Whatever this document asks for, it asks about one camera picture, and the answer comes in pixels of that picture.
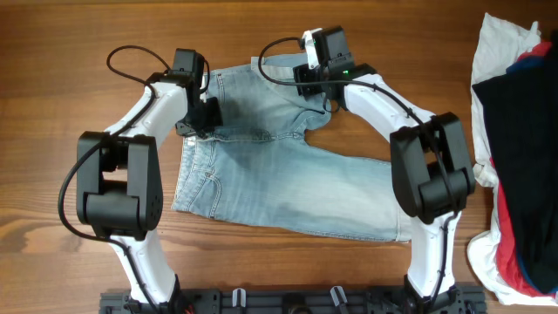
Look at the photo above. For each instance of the blue garment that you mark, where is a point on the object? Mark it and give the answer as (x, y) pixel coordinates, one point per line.
(525, 63)

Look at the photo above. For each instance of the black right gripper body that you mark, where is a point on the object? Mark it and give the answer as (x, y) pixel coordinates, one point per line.
(305, 76)

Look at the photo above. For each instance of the white cloth garment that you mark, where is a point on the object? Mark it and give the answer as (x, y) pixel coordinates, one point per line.
(500, 44)

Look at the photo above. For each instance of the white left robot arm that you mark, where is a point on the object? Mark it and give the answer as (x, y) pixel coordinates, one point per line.
(119, 185)

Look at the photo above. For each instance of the black garment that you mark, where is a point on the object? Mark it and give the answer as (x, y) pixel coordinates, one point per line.
(520, 114)

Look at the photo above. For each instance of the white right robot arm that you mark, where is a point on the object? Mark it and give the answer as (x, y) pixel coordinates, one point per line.
(431, 171)

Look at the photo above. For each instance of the light blue denim shorts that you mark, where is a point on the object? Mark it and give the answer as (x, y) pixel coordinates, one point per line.
(257, 168)

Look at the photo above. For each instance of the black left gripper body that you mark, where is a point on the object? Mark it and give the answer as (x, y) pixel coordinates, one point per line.
(199, 120)

